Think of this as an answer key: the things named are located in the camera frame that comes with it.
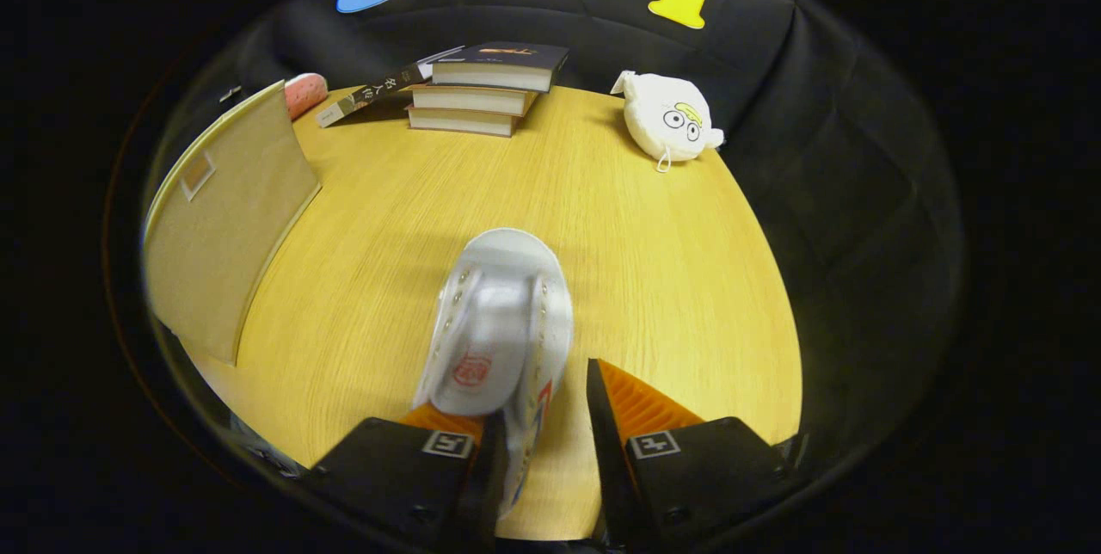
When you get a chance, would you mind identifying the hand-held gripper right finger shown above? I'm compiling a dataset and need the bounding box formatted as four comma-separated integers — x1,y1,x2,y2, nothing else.
587,358,809,551

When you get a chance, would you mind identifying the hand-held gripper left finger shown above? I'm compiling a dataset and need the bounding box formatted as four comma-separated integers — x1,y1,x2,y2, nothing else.
305,403,510,553

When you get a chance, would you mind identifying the white canvas shoe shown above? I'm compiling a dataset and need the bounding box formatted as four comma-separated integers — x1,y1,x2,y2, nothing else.
412,227,575,522

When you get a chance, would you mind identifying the beige fabric storage box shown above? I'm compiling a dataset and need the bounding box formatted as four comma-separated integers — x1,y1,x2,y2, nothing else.
143,79,323,366

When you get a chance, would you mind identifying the white plush toy with eyes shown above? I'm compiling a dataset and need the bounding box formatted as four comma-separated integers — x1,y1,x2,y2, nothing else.
610,69,726,174

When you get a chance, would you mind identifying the brown cover book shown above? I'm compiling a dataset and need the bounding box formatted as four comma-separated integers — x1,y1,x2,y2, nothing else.
405,103,522,139
410,83,539,118

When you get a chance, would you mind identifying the leaning book with white spine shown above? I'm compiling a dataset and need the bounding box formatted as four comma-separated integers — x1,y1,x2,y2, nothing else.
315,46,466,129

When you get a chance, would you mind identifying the watermelon slice plush toy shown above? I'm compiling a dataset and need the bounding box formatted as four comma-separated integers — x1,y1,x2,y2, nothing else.
283,72,329,122

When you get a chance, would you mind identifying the dark cover book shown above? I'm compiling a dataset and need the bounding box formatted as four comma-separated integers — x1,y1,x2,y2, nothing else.
429,40,571,95

